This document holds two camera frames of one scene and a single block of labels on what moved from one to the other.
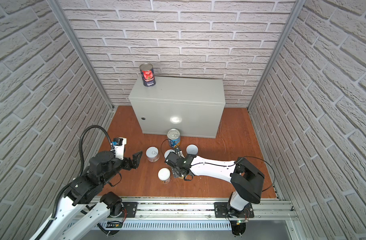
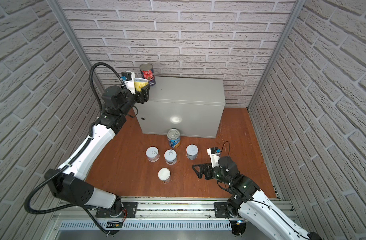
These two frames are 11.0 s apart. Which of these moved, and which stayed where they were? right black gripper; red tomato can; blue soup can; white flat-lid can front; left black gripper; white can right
Moved: right black gripper; left black gripper
Stayed: white flat-lid can front; red tomato can; blue soup can; white can right
